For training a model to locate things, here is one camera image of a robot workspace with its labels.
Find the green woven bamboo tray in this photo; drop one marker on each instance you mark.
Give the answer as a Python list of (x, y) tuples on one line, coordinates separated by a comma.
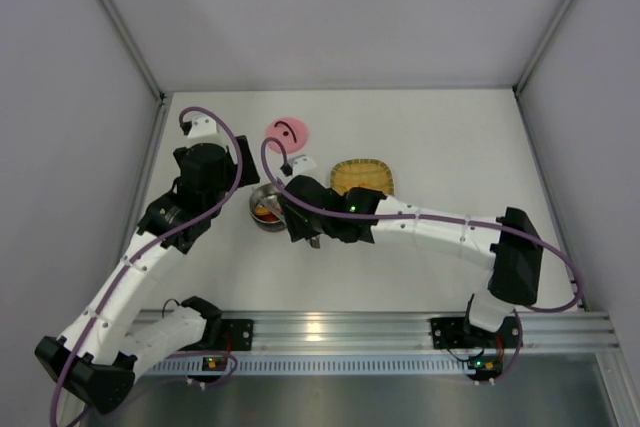
[(349, 173)]

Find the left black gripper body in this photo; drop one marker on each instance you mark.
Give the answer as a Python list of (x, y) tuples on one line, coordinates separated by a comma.
[(248, 162)]

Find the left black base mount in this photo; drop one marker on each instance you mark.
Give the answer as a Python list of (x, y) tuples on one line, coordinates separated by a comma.
[(228, 335)]

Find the round orange cracker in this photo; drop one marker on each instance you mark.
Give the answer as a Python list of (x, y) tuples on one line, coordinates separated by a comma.
[(261, 210)]

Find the pink round lid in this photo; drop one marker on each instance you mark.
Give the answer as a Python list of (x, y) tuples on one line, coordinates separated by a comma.
[(291, 132)]

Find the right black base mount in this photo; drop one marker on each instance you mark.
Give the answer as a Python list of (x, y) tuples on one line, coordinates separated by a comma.
[(455, 332)]

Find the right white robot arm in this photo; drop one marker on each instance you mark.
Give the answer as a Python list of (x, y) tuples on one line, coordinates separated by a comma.
[(507, 247)]

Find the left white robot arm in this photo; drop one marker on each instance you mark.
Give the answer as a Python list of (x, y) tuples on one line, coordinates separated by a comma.
[(96, 358)]

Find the steel round lunch bowl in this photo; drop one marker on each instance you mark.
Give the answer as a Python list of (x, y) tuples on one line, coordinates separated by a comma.
[(265, 190)]

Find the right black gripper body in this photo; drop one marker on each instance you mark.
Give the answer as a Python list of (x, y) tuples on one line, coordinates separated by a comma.
[(298, 222)]

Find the aluminium mounting rail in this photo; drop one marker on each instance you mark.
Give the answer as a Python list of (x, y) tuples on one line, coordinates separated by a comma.
[(328, 333)]

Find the slotted cable duct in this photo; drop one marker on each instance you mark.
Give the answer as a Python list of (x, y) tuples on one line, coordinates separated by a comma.
[(320, 365)]

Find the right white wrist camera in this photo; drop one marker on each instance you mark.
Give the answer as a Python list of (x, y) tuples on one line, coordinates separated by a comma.
[(299, 165)]

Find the red toy chicken drumstick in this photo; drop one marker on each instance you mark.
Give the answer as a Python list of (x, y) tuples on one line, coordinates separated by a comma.
[(270, 218)]

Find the silver metal tongs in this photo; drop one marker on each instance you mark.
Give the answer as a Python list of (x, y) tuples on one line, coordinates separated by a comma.
[(271, 205)]

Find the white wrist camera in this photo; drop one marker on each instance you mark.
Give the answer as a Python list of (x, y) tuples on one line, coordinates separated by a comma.
[(201, 129), (299, 165)]

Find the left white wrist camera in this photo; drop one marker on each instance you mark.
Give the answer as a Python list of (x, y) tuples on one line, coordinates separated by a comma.
[(201, 129)]

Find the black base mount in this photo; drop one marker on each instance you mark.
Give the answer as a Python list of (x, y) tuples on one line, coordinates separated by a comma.
[(455, 332), (228, 335)]

